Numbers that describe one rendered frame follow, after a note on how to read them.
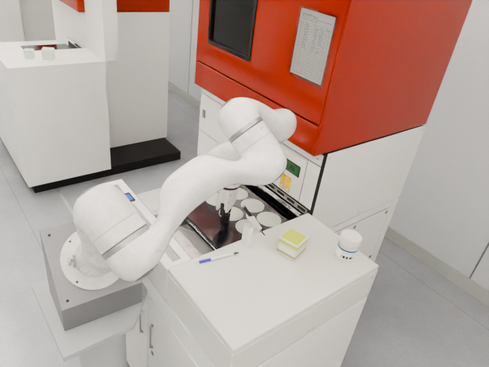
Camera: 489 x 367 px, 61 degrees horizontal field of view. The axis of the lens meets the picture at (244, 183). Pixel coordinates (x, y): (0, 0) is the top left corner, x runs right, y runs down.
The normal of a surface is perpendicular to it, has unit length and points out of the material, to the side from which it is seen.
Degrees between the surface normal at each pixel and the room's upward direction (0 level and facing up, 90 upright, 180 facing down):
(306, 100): 90
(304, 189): 90
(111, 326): 0
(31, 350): 0
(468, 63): 90
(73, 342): 0
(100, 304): 90
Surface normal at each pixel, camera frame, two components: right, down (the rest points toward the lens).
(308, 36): -0.79, 0.24
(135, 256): 0.24, -0.02
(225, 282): 0.12, -0.84
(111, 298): 0.56, 0.49
